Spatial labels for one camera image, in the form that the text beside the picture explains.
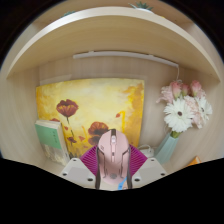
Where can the pink and white flower bouquet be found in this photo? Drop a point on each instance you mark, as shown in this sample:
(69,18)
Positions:
(179,115)

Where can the light blue faceted vase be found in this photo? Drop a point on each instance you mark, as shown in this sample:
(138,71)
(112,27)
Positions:
(166,148)

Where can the pink computer mouse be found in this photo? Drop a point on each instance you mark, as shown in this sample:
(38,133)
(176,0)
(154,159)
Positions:
(113,156)

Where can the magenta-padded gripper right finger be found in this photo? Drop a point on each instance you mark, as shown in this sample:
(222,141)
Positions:
(150,170)

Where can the white power strip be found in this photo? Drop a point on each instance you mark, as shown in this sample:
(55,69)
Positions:
(149,153)

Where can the green and beige book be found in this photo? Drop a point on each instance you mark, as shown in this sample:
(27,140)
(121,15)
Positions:
(50,138)

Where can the yellow poppy flower painting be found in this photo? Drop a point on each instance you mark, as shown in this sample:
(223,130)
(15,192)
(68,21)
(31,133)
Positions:
(96,100)

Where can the wooden shelf unit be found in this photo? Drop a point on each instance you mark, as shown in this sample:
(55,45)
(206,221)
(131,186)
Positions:
(110,30)

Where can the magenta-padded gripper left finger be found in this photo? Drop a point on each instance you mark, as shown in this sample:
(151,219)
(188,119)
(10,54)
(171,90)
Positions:
(76,170)

